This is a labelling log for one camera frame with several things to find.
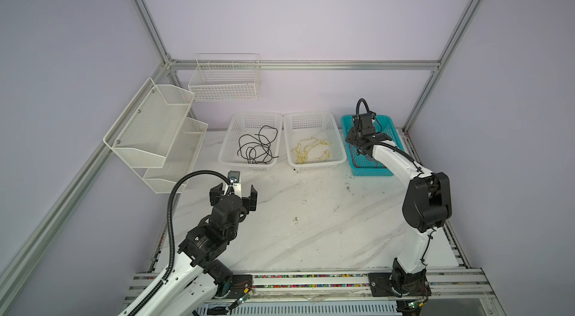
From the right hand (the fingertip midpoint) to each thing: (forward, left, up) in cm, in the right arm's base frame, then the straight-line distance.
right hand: (352, 133), depth 95 cm
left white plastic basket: (+10, +48, -16) cm, 51 cm away
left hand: (-30, +44, +5) cm, 54 cm away
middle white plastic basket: (+20, +23, -13) cm, 33 cm away
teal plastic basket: (+15, -21, -10) cm, 28 cm away
